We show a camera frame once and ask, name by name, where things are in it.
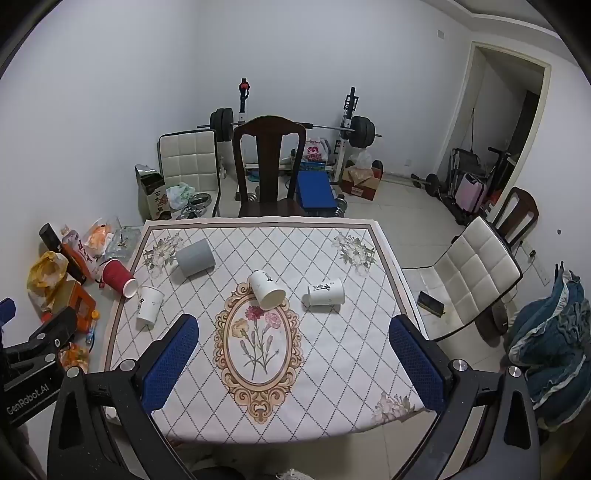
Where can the brown cardboard box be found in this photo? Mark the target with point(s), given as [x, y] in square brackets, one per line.
[360, 183]

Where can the grey cup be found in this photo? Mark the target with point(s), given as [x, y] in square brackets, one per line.
[196, 264]

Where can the metal bowl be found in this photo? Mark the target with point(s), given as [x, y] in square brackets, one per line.
[199, 202]

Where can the white padded chair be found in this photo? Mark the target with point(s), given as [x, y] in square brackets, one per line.
[187, 161]
[475, 267]

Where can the white paper cup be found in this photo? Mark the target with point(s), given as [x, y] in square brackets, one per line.
[148, 308]
[265, 287]
[325, 293]

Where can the white door frame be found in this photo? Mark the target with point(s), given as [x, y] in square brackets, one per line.
[467, 92]

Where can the red and white bag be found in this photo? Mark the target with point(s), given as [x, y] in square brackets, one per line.
[315, 153]

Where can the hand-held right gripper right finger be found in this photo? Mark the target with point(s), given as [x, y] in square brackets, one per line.
[418, 367]

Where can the tall brown printed box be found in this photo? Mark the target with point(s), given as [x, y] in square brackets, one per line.
[153, 196]

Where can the orange gift box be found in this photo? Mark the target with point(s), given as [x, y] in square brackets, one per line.
[76, 302]

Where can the dark wooden chair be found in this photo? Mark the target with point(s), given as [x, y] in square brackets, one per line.
[268, 161]
[524, 214]

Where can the floral diamond-pattern tablecloth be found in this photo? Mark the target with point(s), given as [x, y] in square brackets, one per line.
[323, 360]

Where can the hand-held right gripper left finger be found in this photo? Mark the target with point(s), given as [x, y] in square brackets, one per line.
[170, 362]

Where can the black smartphone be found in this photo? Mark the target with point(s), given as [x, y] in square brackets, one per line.
[431, 303]

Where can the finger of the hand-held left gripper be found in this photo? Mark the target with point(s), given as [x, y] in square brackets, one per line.
[6, 310]
[51, 334]

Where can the small black barbell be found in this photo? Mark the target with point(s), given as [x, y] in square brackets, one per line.
[431, 182]

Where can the black folding cart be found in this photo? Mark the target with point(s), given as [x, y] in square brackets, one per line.
[461, 166]

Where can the orange and white bag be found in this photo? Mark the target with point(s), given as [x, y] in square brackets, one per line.
[98, 237]

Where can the black bottle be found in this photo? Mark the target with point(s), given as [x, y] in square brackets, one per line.
[50, 235]

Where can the white barbell rack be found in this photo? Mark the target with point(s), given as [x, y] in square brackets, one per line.
[345, 121]

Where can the clear plastic bag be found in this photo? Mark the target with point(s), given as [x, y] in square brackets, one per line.
[361, 159]

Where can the blue denim clothes heap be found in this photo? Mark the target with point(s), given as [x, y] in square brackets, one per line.
[549, 350]

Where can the pink suitcase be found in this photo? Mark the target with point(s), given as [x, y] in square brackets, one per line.
[471, 194]

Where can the red cup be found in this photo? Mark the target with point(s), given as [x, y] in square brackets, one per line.
[117, 277]

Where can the blue weight bench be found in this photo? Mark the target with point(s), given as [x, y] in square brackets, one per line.
[315, 191]

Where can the yellow plastic bag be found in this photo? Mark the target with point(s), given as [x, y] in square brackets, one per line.
[44, 277]

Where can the green and white plastic bag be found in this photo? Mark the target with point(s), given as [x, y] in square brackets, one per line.
[178, 194]

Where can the clear plastic container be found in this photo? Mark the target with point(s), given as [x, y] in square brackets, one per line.
[122, 243]

